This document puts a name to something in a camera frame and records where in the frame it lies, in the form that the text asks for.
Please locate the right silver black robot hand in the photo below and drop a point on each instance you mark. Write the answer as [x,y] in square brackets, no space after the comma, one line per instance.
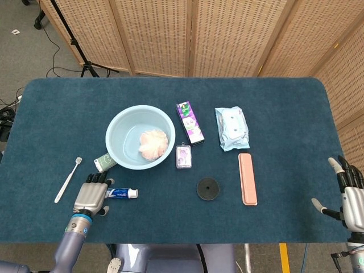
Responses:
[354,204]

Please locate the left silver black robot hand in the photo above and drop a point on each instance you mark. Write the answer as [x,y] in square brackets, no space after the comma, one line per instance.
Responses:
[89,196]

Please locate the blue white toothpaste tube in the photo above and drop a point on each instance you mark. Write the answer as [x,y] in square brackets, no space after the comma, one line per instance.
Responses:
[122,193]

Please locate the pink bath sponge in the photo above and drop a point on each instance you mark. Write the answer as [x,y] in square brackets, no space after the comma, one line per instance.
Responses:
[153,145]

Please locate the black tape roll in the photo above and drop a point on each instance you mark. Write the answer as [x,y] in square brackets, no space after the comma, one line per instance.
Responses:
[211,193]

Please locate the right lavender robot arm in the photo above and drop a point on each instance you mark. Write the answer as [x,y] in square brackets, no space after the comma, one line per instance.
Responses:
[357,256]

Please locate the left lavender robot arm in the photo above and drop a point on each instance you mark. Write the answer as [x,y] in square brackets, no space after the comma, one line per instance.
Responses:
[68,250]

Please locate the light blue plastic basin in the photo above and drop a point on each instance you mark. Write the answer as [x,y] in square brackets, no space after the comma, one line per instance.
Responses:
[122,128]

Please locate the purple white carton box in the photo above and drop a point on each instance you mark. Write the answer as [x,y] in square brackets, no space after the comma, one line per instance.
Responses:
[190,125]

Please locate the white toothbrush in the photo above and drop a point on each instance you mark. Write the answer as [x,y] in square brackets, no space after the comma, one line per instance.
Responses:
[68,179]

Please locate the green white soap box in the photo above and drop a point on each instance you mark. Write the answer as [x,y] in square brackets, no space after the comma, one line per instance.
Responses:
[103,163]

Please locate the dark blue table mat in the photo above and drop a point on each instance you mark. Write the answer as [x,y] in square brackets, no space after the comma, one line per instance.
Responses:
[170,221]

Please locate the yellow floor tape strip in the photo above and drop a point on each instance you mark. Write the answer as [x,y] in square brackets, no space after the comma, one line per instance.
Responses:
[284,258]

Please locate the lavender robot torso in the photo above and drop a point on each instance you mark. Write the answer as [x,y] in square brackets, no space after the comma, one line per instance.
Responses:
[170,258]

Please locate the clear purple floss pick box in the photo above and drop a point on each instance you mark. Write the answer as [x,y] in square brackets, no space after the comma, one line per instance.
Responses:
[184,156]

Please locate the pink toothbrush case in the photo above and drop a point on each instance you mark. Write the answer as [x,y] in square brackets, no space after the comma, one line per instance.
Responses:
[248,179]

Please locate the metal table leg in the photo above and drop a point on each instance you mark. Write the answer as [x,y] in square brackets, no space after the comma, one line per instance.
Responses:
[248,258]

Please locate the light blue wet wipes pack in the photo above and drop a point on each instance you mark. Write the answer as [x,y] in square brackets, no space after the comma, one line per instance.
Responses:
[233,128]

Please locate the black tripod stand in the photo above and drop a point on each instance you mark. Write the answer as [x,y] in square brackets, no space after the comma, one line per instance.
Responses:
[74,42]

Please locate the black caster foot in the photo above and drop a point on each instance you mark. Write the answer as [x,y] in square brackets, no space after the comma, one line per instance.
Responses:
[38,24]

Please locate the wicker folding screen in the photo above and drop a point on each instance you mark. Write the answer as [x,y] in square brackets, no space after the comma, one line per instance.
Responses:
[227,34]

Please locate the white perforated bracket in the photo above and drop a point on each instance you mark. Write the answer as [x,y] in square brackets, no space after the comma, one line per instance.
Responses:
[113,266]

